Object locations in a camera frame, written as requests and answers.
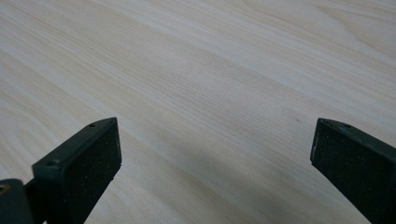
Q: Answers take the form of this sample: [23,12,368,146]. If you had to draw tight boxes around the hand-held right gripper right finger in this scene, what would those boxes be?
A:
[309,118,396,224]

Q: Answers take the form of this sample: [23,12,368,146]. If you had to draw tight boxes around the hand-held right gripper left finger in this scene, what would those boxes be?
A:
[23,117,122,224]

